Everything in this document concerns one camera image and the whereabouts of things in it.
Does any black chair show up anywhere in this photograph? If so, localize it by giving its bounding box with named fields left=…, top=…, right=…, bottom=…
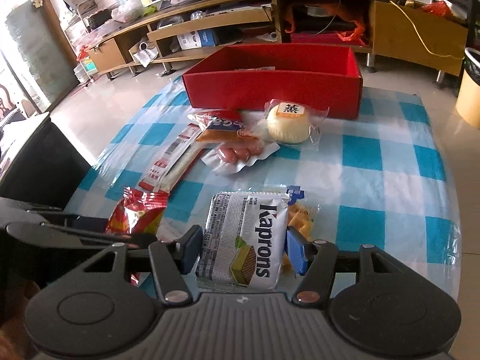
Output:
left=1, top=112, right=90, bottom=209

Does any person's left hand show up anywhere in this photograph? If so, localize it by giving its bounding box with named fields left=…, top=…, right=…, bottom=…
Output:
left=1, top=280, right=40, bottom=360

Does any silver Kaprons wafer package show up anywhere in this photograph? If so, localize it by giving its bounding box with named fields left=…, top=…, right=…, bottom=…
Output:
left=195, top=191, right=290, bottom=291

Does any round steamed cake package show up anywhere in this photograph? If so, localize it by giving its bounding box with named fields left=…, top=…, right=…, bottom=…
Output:
left=250, top=99, right=329, bottom=146

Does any blue white checkered tablecloth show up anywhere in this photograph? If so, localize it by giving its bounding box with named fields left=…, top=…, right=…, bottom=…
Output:
left=66, top=80, right=461, bottom=297

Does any blue white carton box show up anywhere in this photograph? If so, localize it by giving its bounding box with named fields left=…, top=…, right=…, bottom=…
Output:
left=176, top=28, right=218, bottom=50

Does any red peanut snack bag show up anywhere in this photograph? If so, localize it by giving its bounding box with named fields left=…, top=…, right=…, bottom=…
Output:
left=104, top=185, right=170, bottom=284

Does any sausage vacuum pack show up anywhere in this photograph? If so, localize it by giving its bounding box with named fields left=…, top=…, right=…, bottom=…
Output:
left=201, top=140, right=280, bottom=176

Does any wooden TV cabinet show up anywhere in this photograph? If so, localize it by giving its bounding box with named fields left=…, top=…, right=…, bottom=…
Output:
left=88, top=0, right=469, bottom=77

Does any red cardboard box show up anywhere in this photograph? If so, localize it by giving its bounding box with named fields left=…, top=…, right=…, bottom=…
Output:
left=182, top=43, right=363, bottom=119

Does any orange plastic bag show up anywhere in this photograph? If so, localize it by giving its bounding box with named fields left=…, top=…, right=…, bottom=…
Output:
left=281, top=0, right=372, bottom=48

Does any orange blue snack bag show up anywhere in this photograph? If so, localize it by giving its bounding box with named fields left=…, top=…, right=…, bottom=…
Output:
left=188, top=109, right=259, bottom=144

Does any long red white snack pack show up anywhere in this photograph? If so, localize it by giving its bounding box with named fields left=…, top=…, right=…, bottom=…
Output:
left=138, top=124, right=203, bottom=194

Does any white wire rack shelf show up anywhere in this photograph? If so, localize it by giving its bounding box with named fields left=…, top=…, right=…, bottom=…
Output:
left=58, top=0, right=125, bottom=83

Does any yellow cable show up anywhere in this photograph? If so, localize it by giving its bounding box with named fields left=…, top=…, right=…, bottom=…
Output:
left=325, top=0, right=466, bottom=61

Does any yellow waffle package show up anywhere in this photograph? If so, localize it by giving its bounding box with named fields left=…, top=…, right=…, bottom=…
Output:
left=280, top=184, right=324, bottom=277

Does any cream trash bin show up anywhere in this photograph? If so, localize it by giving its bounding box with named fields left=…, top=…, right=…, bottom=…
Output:
left=456, top=47, right=480, bottom=129

